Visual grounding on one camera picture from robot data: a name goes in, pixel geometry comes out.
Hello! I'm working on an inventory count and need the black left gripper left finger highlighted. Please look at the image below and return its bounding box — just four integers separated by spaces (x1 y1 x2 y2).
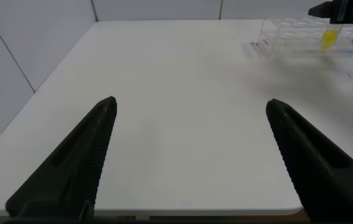
5 95 119 218

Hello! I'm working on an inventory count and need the test tube with yellow pigment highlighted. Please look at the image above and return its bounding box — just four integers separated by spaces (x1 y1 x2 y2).
320 18 348 52

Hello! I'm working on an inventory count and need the clear plastic test tube rack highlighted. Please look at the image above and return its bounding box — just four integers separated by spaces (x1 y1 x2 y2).
256 14 353 58

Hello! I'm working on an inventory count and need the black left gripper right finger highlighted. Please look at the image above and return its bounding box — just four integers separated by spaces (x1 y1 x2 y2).
265 98 353 223

